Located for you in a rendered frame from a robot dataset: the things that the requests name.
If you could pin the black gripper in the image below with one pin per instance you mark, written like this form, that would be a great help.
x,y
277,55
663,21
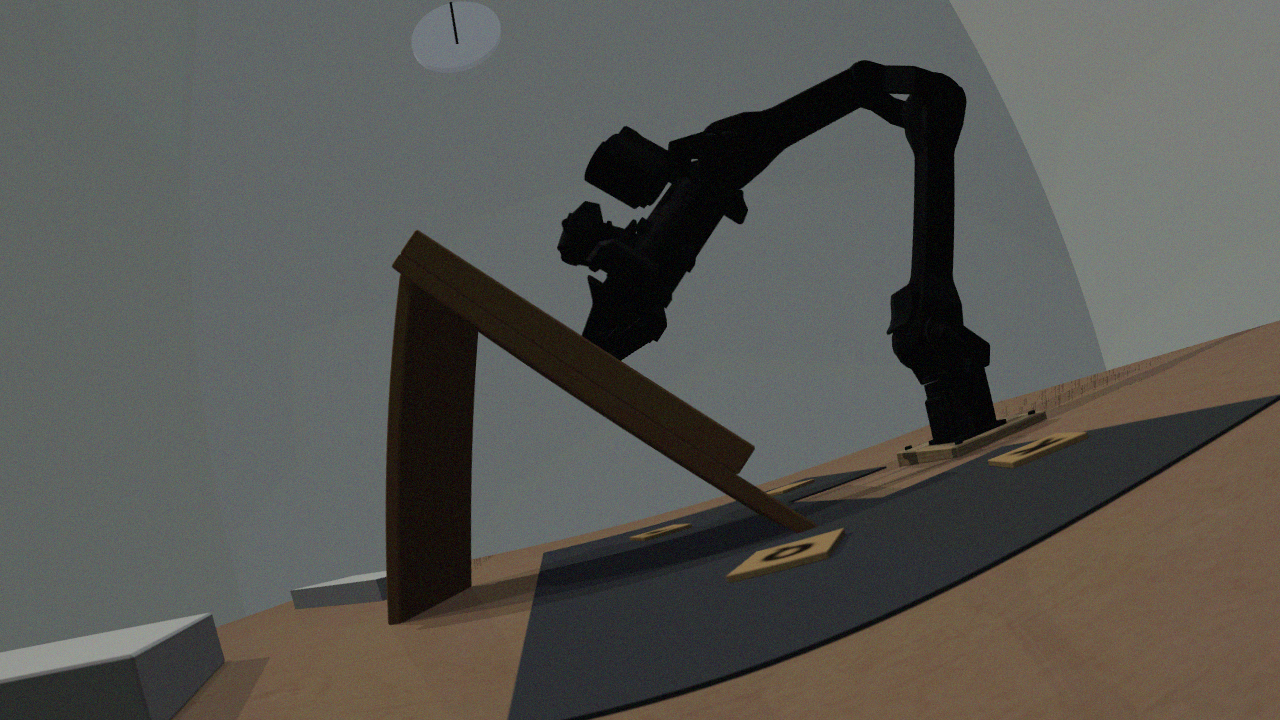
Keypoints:
x,y
628,311

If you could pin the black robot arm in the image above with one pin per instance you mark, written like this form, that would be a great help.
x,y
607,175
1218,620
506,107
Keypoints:
x,y
929,335

